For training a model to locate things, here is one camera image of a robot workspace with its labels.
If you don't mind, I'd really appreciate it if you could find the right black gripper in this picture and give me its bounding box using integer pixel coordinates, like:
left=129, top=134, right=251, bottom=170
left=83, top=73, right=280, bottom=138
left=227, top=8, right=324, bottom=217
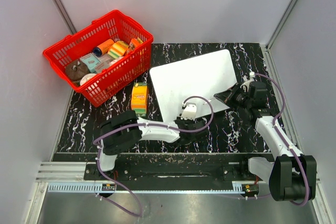
left=215, top=83, right=253, bottom=110

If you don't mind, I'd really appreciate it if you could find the white whiteboard black frame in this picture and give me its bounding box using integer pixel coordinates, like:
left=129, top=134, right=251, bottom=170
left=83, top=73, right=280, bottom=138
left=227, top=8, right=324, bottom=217
left=149, top=49, right=237, bottom=122

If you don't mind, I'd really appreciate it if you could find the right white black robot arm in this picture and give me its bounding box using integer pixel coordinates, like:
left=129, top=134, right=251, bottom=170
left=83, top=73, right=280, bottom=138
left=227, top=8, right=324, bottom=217
left=214, top=81, right=317, bottom=206

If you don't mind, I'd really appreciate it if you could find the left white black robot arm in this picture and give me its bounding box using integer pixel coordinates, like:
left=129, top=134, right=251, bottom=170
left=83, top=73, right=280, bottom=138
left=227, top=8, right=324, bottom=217
left=93, top=110, right=210, bottom=180

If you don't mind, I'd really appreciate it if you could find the stacked colourful sponge pack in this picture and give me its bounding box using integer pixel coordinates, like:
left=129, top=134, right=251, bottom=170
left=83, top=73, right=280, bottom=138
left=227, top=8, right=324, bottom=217
left=131, top=82, right=148, bottom=116

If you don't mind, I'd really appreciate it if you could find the orange snack box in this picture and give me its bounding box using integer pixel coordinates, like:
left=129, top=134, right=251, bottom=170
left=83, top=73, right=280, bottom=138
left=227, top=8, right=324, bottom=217
left=127, top=37, right=143, bottom=54

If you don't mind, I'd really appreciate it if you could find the pink white packet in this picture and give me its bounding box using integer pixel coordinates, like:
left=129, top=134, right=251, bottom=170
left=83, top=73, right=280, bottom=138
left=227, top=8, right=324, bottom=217
left=94, top=54, right=123, bottom=73

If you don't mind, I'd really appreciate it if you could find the red plastic shopping basket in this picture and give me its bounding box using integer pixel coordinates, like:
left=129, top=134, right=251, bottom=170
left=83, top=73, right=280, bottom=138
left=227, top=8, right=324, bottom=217
left=43, top=10, right=154, bottom=107

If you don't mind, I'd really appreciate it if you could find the white round container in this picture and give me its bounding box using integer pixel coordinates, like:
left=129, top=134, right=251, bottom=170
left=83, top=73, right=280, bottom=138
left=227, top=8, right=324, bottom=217
left=79, top=73, right=97, bottom=86

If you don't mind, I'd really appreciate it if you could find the teal small box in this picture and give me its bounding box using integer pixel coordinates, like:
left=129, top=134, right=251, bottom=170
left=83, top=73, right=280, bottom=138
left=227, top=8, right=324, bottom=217
left=80, top=53, right=100, bottom=73

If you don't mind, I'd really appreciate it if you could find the brown round donut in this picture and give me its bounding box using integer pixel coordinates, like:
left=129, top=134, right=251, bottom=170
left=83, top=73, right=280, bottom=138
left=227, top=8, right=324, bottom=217
left=65, top=60, right=90, bottom=82

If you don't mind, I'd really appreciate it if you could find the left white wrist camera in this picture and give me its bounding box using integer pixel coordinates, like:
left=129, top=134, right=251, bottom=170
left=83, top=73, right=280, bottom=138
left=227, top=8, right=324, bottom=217
left=180, top=102, right=197, bottom=121

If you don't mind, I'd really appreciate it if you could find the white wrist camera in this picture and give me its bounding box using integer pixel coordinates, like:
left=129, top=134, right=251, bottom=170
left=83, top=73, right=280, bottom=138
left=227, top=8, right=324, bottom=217
left=180, top=102, right=197, bottom=121
left=240, top=71, right=255, bottom=92

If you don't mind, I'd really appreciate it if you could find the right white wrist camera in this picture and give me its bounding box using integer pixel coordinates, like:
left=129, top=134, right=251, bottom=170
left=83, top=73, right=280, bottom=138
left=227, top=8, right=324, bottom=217
left=240, top=71, right=255, bottom=92

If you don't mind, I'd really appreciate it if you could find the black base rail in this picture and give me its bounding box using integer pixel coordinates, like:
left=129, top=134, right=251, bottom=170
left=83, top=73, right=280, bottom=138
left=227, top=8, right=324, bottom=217
left=83, top=153, right=271, bottom=183

